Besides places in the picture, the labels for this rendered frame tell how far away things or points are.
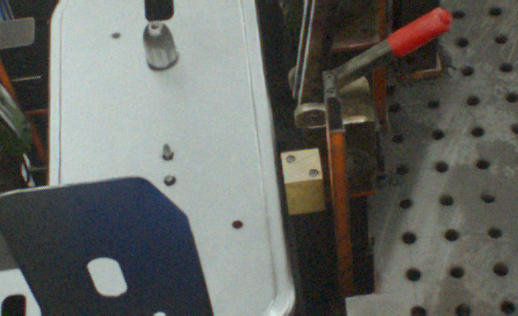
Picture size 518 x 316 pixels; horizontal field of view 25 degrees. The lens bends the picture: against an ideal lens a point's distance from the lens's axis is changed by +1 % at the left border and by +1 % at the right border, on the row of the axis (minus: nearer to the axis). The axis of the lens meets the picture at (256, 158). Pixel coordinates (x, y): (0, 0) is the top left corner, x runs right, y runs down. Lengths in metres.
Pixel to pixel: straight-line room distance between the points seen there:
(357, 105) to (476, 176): 0.41
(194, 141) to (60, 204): 0.43
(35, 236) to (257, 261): 0.34
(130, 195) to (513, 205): 0.80
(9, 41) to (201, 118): 0.24
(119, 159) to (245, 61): 0.17
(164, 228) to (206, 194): 0.35
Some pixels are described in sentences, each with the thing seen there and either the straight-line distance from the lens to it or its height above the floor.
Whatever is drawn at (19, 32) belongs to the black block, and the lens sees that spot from 1.27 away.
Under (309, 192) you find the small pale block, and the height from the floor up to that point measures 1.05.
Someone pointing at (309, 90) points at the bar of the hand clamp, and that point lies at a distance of 1.03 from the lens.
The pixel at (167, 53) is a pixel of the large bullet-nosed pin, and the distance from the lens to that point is 1.17.
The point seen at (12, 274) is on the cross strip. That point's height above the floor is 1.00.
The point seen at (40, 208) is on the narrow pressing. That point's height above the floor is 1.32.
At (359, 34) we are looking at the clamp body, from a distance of 1.24.
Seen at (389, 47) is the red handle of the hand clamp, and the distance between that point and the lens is 1.02.
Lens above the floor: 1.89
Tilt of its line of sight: 54 degrees down
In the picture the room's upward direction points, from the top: 9 degrees counter-clockwise
